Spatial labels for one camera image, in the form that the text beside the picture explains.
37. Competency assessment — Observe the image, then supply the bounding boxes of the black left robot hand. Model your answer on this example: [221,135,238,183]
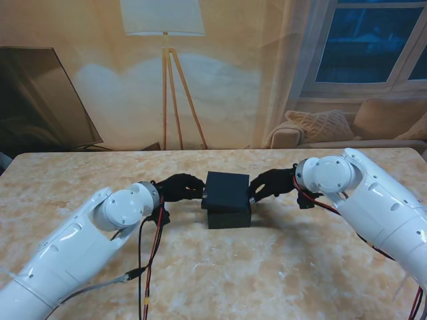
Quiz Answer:
[153,173,207,203]

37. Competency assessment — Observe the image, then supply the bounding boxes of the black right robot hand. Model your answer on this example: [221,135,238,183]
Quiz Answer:
[249,168,298,204]

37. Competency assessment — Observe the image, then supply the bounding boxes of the black gift box lid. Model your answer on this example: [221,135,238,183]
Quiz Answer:
[201,171,253,214]

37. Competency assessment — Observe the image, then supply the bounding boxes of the black gift box pink inside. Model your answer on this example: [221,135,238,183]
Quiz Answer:
[207,203,252,230]

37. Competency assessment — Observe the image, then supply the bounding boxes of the beige sofa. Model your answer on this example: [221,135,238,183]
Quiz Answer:
[266,99,427,150]

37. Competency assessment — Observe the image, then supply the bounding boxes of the knitted beige cushion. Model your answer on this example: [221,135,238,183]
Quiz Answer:
[285,109,355,143]

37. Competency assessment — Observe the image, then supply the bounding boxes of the tan plain cushion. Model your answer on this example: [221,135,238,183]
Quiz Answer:
[395,113,427,141]
[353,99,427,140]

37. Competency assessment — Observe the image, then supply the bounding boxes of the sheer beige curtain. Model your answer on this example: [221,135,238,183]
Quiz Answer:
[255,0,338,149]

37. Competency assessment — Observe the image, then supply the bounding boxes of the black flat television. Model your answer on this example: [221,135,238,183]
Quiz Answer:
[0,47,104,151]

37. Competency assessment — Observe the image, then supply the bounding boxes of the tripod floor lamp white shade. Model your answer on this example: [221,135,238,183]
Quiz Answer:
[120,0,208,150]

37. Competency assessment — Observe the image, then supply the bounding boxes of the dark grey chair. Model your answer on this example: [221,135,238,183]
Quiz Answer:
[0,151,14,176]

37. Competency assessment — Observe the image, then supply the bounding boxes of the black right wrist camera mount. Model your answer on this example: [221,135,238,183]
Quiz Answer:
[296,191,316,210]

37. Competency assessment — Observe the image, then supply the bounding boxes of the red black right arm cables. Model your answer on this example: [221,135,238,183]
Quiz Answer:
[292,176,427,320]

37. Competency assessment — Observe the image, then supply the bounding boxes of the red black arm cables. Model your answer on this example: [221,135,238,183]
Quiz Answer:
[292,176,427,320]
[137,196,167,320]

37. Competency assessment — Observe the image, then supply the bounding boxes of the red black left arm cables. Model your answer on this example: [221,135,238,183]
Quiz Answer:
[137,196,167,320]

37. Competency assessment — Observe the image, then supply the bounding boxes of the grey usb cable black plug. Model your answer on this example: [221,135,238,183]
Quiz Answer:
[58,267,147,306]

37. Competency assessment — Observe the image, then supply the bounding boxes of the window with white frame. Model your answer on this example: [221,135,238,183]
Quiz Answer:
[298,0,427,101]

